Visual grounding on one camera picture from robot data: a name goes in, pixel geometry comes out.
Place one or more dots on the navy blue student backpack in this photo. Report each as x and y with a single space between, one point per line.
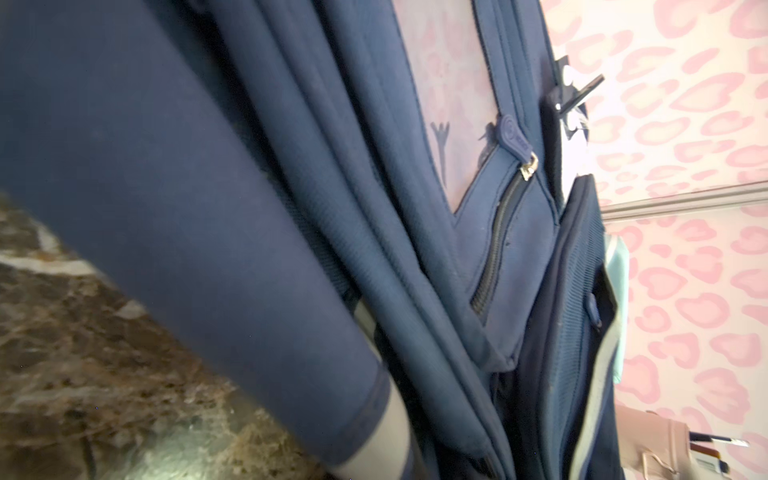
356 210

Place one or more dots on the teal pencil pouch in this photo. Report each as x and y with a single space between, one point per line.
617 263

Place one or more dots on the pink pen holder cup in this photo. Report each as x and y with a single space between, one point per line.
660 448

